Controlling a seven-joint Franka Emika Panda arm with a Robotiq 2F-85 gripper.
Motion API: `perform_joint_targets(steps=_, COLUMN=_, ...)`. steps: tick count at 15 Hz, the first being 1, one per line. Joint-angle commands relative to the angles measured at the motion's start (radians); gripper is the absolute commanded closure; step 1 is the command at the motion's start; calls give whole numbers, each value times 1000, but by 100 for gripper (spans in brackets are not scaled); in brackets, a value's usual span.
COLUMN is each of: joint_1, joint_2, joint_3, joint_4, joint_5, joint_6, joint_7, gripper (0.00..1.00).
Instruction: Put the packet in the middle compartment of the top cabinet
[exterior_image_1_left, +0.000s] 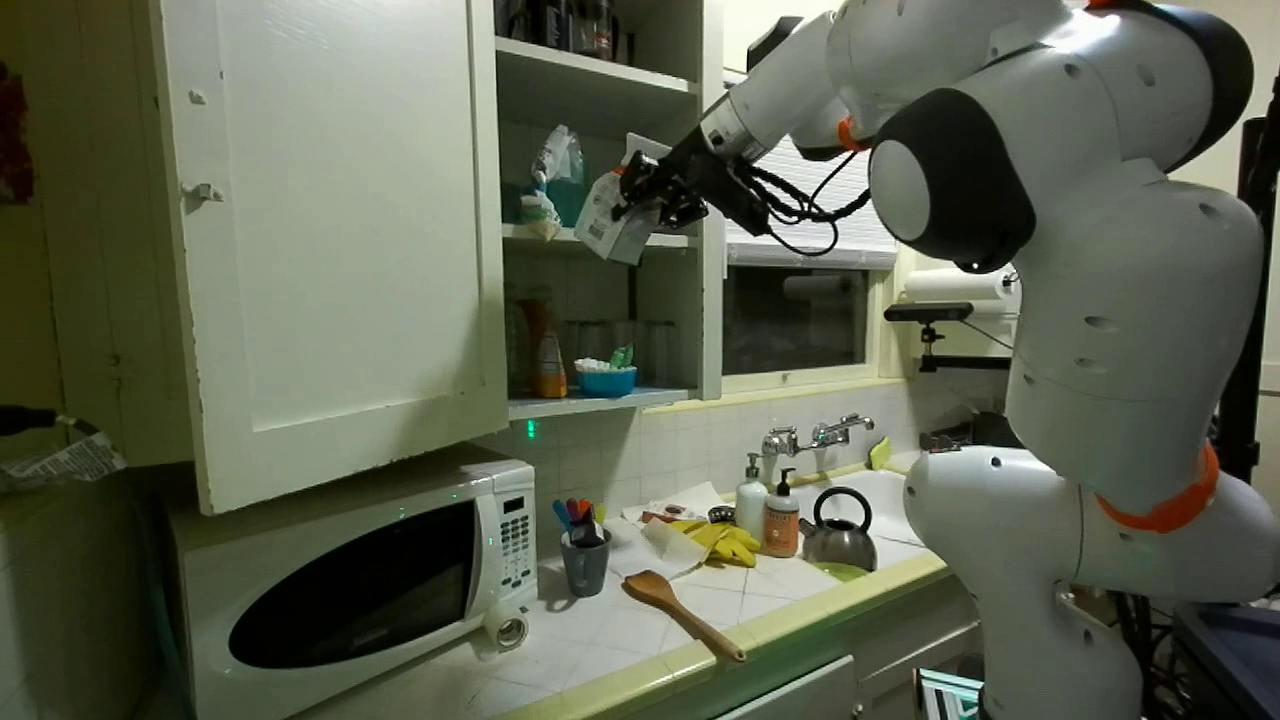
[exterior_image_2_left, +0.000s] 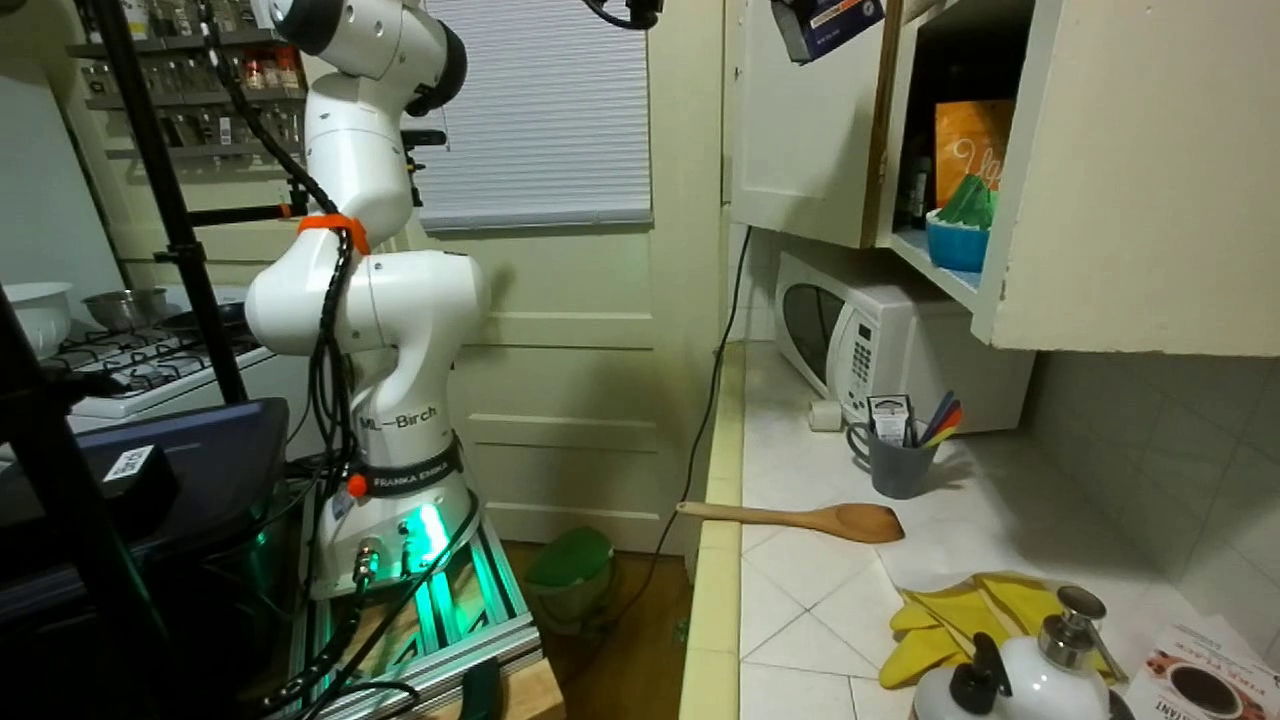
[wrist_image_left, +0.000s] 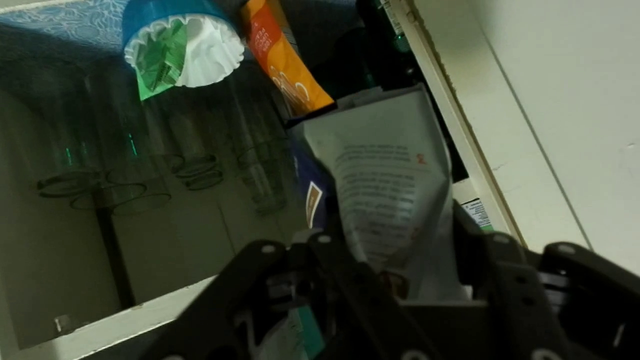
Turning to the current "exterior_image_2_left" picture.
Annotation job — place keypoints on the blue and white packet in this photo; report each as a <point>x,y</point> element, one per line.
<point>826,25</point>

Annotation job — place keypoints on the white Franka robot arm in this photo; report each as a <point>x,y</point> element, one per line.
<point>352,147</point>

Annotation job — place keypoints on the closed cream cabinet door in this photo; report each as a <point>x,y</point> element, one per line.
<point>806,134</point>

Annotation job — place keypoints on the open cream cabinet door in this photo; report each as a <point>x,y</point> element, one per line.
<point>1146,173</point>

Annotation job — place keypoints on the cream panel door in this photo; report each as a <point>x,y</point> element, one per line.
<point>572,372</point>

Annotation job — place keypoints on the small white container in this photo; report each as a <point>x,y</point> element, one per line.
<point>826,413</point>

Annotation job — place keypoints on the green bucket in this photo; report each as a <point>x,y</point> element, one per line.
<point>572,566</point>

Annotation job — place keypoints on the white window blind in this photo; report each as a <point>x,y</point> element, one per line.
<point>560,134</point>

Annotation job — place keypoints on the wooden spoon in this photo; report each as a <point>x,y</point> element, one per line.
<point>853,521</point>

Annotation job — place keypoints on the white microwave oven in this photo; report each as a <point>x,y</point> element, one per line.
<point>907,344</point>

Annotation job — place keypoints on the grey utensil mug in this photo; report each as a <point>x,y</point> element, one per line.
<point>901,466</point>

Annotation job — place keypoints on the dark blue pen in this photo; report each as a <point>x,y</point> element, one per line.
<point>937,404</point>

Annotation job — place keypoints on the orange pen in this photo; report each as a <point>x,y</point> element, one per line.
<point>947,424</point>

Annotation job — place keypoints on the blue bowl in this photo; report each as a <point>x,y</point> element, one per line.
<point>954,247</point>

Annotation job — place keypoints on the green cloth item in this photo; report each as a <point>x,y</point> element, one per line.
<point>974,203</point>

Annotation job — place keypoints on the orange box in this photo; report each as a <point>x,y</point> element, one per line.
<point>964,142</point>

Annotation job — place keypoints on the yellow rubber glove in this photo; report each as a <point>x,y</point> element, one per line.
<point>1015,600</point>
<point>921,652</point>

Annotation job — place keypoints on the gas stove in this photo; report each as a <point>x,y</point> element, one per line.
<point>163,354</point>

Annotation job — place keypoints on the black box white label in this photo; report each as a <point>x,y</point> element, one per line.
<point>135,500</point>

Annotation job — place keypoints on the small grey pot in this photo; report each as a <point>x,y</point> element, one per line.
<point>112,311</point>

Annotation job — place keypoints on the spice rack shelf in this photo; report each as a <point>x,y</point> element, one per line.
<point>184,80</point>

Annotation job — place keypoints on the white pot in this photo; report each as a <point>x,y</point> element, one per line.
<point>40,313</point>

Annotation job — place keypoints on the magazine with coffee cup print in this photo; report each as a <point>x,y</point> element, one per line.
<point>1200,685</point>

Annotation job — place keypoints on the black stereo camera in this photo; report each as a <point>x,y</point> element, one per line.
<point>425,139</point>

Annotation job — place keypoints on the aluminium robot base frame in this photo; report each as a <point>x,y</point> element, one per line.
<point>493,642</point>

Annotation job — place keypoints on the cream wall cabinet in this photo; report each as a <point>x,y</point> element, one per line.
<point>950,277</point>

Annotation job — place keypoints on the black camera stand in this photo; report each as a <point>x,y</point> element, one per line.
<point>163,187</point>

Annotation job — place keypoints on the black frame beam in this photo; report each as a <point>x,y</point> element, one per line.
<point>53,482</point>

